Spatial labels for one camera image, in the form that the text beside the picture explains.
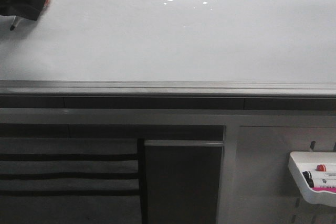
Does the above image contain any white marker tray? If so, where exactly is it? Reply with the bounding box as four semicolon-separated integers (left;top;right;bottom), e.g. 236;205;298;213
288;152;335;207

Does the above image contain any grey black-striped fabric panel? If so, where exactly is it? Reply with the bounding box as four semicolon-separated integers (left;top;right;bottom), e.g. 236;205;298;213
1;138;148;223

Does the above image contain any black-capped marker in tray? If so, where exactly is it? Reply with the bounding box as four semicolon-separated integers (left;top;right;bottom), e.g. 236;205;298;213
301;170;336;188

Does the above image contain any pink item in tray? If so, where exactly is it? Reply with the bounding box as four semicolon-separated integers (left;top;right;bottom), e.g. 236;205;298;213
312;187;336;193

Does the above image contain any dark grey rectangular panel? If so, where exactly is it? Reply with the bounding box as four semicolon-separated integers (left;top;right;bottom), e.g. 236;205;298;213
145;140;224;223

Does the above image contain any red-capped marker in tray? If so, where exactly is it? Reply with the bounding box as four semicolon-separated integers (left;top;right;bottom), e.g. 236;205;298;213
316;164;336;173

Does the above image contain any white whiteboard with frame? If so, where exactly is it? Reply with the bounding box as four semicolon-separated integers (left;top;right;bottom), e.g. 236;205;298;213
1;0;335;97

